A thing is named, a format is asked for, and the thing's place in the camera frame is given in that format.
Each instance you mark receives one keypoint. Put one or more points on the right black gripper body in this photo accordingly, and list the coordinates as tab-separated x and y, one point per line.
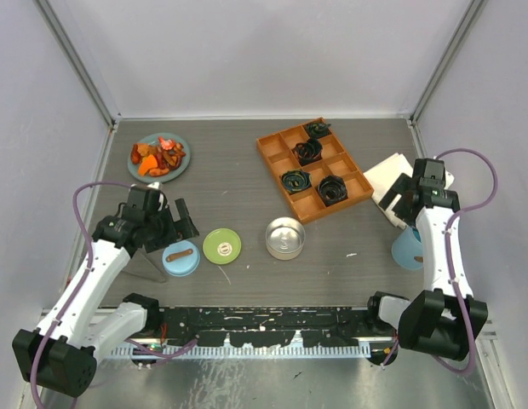
412	187

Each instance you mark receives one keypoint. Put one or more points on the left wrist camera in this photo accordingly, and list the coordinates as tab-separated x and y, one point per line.
149	198

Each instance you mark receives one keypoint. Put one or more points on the rolled dark tie top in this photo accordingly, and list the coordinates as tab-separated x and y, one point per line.
317	130

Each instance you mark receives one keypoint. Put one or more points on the white folded cloth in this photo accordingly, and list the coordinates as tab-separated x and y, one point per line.
382	176

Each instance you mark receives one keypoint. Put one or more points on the blue lid with strap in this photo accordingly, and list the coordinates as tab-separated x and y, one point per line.
181	259

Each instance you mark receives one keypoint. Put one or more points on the blue cylindrical lunch container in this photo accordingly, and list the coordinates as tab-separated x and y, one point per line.
407	250

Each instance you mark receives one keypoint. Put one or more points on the rolled dark tie middle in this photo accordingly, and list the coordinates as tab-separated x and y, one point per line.
308	152

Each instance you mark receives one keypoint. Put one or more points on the orange wooden compartment tray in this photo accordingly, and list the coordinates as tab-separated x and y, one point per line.
277	152

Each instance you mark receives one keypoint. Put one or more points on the slotted cable duct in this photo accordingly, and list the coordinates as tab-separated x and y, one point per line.
290	352

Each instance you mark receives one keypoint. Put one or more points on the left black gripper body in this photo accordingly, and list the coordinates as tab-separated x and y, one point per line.
162	231

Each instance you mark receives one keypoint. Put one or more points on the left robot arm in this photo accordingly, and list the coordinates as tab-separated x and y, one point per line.
62	353

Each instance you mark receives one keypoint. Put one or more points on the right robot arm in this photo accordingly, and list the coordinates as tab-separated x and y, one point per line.
444	319

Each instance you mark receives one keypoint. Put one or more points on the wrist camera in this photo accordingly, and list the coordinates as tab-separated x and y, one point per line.
149	198
428	172

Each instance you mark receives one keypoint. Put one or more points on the rolled black tie right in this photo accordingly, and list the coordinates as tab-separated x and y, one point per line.
332	190

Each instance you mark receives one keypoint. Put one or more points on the pile of food pieces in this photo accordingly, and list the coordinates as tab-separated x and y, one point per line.
158	157

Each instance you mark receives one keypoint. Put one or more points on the green round lid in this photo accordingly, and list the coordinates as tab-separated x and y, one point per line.
222	246

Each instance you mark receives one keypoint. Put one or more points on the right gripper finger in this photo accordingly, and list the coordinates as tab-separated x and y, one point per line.
399	187
406	211

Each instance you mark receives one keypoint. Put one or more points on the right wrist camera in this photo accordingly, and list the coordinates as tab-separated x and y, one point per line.
428	172

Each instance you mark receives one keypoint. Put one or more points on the silver metal bowl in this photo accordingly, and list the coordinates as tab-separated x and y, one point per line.
285	238

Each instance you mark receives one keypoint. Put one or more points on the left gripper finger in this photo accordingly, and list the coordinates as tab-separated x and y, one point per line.
182	209
187	229

